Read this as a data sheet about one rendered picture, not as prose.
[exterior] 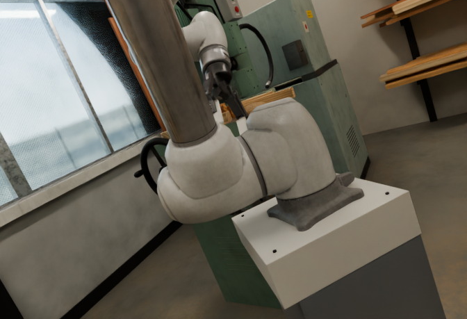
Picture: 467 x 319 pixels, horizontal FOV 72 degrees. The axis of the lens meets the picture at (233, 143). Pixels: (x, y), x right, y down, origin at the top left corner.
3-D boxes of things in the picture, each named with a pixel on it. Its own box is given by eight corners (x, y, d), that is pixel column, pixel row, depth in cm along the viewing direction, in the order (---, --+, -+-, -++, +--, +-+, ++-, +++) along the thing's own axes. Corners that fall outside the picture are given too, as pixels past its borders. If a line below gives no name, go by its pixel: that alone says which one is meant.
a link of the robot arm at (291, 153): (351, 176, 70) (316, 83, 68) (276, 211, 68) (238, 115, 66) (320, 167, 86) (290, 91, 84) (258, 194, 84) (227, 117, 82)
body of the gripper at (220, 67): (219, 56, 89) (226, 83, 85) (235, 69, 96) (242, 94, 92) (198, 70, 92) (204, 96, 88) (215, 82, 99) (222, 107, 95)
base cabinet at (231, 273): (224, 301, 168) (169, 181, 155) (271, 237, 213) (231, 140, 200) (301, 313, 141) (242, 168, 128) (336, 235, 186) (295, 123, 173)
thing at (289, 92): (194, 128, 156) (192, 121, 155) (197, 127, 157) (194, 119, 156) (294, 97, 123) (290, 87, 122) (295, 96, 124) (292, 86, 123)
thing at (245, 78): (238, 97, 155) (229, 74, 153) (245, 94, 161) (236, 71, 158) (254, 92, 149) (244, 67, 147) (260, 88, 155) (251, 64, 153)
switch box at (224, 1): (224, 23, 158) (212, -9, 155) (234, 22, 166) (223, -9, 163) (233, 18, 154) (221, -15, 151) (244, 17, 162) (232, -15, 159)
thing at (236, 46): (226, 60, 153) (214, 29, 151) (235, 57, 160) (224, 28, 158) (240, 53, 148) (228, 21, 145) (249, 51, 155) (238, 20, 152)
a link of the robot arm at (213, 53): (233, 54, 98) (238, 69, 95) (210, 69, 102) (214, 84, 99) (216, 39, 91) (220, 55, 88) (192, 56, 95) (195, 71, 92)
